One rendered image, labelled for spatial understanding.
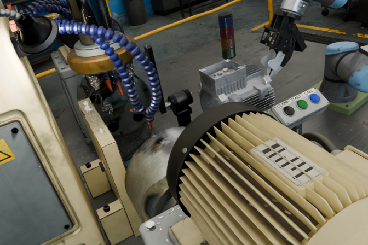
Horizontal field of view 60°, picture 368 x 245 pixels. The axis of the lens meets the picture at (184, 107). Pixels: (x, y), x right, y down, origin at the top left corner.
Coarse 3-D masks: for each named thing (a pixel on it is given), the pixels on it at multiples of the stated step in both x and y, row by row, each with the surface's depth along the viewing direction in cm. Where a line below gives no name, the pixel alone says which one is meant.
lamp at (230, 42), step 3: (222, 39) 135; (225, 39) 134; (228, 39) 134; (231, 39) 134; (222, 42) 136; (225, 42) 135; (228, 42) 135; (231, 42) 135; (222, 45) 137; (225, 45) 136; (228, 45) 136; (231, 45) 136; (234, 45) 137; (225, 48) 136; (228, 48) 136
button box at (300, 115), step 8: (312, 88) 96; (296, 96) 94; (304, 96) 94; (320, 96) 95; (280, 104) 92; (288, 104) 92; (296, 104) 92; (312, 104) 93; (320, 104) 93; (328, 104) 94; (272, 112) 92; (280, 112) 90; (296, 112) 91; (304, 112) 91; (312, 112) 91; (320, 112) 96; (280, 120) 90; (288, 120) 89; (296, 120) 89; (304, 120) 94
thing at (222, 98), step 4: (264, 76) 106; (268, 76) 106; (264, 80) 106; (268, 80) 105; (200, 84) 109; (264, 84) 106; (200, 88) 110; (220, 96) 100; (224, 96) 100; (220, 100) 100; (224, 100) 100; (268, 112) 111
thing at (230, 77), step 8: (216, 64) 108; (224, 64) 109; (232, 64) 108; (200, 72) 105; (208, 72) 108; (216, 72) 109; (224, 72) 105; (232, 72) 100; (240, 72) 102; (208, 80) 102; (216, 80) 99; (224, 80) 100; (232, 80) 102; (240, 80) 103; (208, 88) 105; (216, 88) 100; (224, 88) 101; (232, 88) 102; (216, 96) 101
